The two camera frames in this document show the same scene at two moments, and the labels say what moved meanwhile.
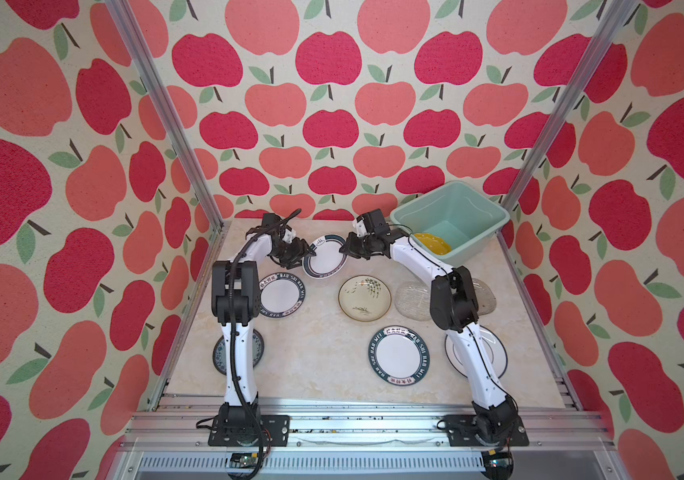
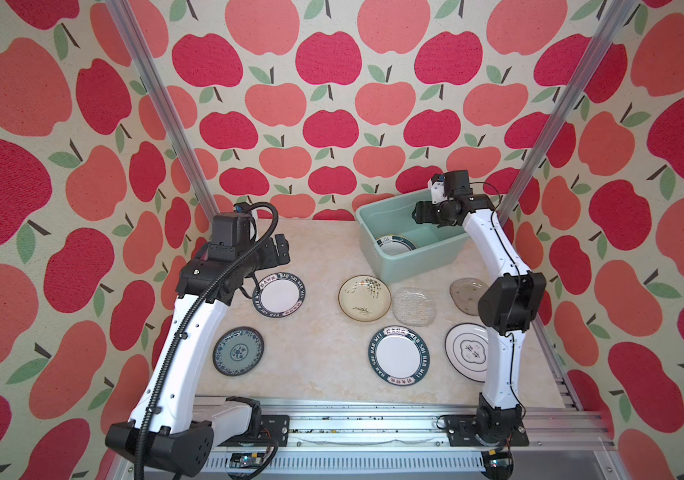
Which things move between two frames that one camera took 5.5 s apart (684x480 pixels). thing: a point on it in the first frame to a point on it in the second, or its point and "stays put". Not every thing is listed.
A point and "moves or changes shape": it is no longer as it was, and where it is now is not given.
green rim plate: [280, 294] stays put
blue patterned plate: [219, 352] stays put
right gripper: [348, 247] to [424, 212]
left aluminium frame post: [146, 70] stays put
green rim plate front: [399, 355] stays put
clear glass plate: [413, 301] stays put
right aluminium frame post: [596, 54] stays put
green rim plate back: [328, 260] moves or changes shape
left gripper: [298, 252] to [273, 258]
